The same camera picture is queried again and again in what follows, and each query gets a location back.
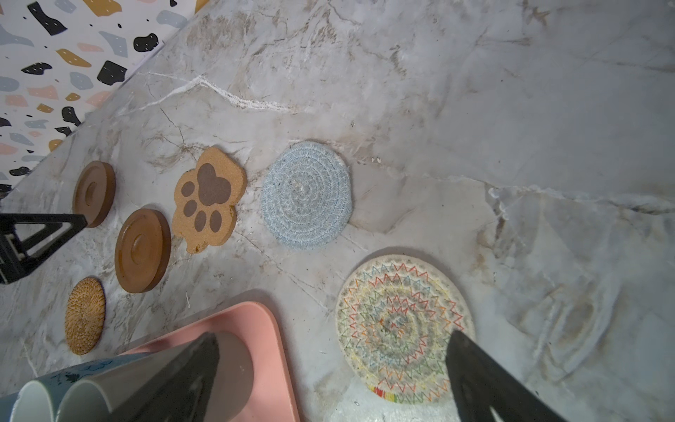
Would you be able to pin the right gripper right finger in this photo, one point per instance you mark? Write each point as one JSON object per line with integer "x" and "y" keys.
{"x": 482, "y": 389}

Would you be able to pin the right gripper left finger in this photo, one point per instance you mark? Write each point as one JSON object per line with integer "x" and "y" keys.
{"x": 173, "y": 385}

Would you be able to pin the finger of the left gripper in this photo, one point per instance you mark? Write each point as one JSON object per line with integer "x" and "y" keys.
{"x": 28, "y": 240}

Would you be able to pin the brown wooden coaster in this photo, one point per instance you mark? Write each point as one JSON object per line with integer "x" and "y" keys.
{"x": 142, "y": 251}
{"x": 94, "y": 193}

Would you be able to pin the cork paw coaster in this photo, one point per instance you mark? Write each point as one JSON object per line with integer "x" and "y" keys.
{"x": 206, "y": 199}

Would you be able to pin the light blue woven coaster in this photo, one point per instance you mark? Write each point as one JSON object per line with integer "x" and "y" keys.
{"x": 307, "y": 196}

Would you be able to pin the grey mug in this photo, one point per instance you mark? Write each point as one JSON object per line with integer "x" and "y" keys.
{"x": 105, "y": 393}

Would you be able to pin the pink silicone tray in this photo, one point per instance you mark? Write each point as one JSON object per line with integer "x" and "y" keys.
{"x": 272, "y": 397}

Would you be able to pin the woven rattan coaster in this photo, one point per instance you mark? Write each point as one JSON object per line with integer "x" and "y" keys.
{"x": 85, "y": 316}

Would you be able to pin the multicolour woven coaster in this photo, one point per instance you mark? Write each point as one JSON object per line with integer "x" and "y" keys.
{"x": 394, "y": 318}

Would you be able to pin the light blue patterned mug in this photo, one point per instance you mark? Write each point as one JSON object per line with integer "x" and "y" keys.
{"x": 63, "y": 396}

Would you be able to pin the blue mug back left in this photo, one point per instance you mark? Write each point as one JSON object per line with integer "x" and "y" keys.
{"x": 6, "y": 406}

